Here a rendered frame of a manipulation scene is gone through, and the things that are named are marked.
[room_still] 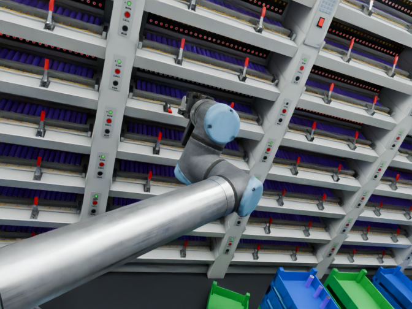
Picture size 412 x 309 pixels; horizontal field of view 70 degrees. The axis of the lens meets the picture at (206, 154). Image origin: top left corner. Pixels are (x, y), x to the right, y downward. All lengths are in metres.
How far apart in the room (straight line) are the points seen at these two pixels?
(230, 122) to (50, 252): 0.46
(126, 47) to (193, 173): 0.56
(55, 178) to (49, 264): 0.93
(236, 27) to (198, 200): 0.77
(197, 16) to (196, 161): 0.59
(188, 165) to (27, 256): 0.42
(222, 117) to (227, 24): 0.53
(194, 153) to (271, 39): 0.66
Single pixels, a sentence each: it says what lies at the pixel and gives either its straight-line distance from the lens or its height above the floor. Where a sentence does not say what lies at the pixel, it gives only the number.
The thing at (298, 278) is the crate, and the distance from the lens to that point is 1.52.
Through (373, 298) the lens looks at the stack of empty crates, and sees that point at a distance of 1.73.
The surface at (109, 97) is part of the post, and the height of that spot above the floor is 0.90.
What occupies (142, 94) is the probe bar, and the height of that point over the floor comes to 0.93.
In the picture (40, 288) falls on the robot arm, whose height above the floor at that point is 0.90.
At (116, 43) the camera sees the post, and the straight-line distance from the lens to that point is 1.11.
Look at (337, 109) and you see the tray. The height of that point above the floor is 1.07.
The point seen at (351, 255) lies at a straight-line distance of 2.27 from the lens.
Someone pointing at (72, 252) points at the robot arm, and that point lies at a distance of 0.44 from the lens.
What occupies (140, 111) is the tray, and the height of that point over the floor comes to 0.87.
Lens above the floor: 1.22
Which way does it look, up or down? 22 degrees down
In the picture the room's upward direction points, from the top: 18 degrees clockwise
